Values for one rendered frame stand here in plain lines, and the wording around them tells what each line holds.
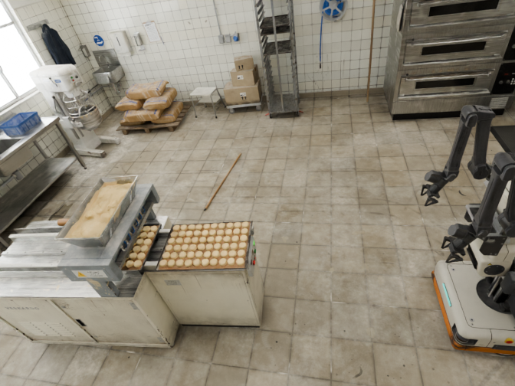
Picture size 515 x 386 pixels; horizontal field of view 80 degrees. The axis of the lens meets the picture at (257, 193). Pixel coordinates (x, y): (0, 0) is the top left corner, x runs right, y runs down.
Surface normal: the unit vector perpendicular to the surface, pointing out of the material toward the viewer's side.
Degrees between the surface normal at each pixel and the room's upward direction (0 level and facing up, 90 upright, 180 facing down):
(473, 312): 0
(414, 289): 0
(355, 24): 90
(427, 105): 92
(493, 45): 90
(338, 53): 90
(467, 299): 0
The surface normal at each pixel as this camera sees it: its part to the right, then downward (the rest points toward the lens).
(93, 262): -0.15, -0.75
